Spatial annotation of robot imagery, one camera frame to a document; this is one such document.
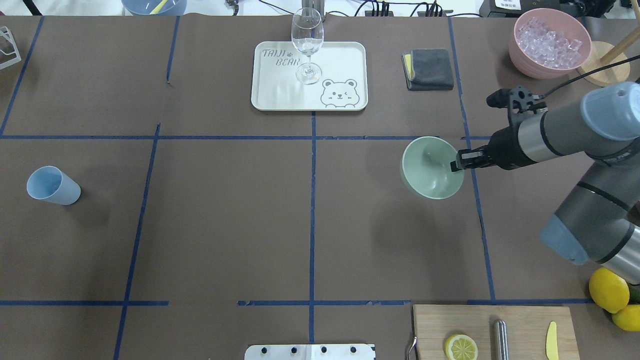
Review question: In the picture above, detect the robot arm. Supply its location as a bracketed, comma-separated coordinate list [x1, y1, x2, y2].
[446, 81, 640, 286]

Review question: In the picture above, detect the light blue plastic cup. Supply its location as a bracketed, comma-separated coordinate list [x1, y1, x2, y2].
[26, 165, 82, 206]

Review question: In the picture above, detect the yellow lemon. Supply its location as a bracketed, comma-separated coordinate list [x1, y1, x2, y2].
[588, 268, 630, 314]
[611, 304, 640, 332]

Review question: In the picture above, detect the cream bear tray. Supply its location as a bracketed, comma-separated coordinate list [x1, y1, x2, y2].
[251, 41, 369, 111]

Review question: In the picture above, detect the yellow lemon back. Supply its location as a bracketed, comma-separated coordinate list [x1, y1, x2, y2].
[611, 304, 640, 332]

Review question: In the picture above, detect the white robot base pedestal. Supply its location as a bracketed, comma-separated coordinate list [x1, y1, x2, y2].
[244, 343, 377, 360]

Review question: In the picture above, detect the white wire cup rack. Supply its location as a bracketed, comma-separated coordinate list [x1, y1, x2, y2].
[0, 26, 22, 70]

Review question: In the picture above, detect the yellow plastic knife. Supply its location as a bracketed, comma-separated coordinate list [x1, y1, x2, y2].
[545, 321, 559, 360]

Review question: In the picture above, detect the grey folded cloth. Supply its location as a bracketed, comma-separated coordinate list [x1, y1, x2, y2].
[401, 48, 454, 91]

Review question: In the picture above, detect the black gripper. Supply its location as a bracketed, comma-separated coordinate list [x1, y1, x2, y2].
[450, 127, 533, 173]

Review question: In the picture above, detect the wooden cutting board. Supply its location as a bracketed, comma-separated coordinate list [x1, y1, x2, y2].
[413, 304, 580, 360]

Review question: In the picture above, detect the clear wine glass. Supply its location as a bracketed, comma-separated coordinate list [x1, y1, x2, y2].
[290, 7, 325, 85]

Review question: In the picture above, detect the lemon half slice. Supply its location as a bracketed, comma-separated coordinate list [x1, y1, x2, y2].
[443, 333, 479, 360]

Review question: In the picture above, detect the green avocado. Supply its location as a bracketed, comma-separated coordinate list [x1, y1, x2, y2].
[627, 284, 640, 305]

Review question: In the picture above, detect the yellow lemon front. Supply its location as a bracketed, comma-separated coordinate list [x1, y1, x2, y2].
[588, 268, 630, 314]

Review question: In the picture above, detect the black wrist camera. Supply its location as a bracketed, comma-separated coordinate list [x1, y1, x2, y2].
[486, 85, 547, 133]

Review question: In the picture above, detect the blue bowl with fork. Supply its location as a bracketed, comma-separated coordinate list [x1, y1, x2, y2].
[121, 0, 188, 16]

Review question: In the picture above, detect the green bowl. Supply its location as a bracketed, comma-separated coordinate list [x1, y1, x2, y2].
[400, 136, 465, 199]

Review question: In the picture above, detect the pink bowl of ice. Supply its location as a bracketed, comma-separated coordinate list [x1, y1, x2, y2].
[509, 7, 592, 80]

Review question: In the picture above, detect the steel muddler black cap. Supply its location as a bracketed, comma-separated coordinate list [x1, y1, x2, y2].
[493, 319, 510, 360]

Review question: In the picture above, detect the wooden cup stand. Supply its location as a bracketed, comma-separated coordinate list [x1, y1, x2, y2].
[577, 27, 640, 87]

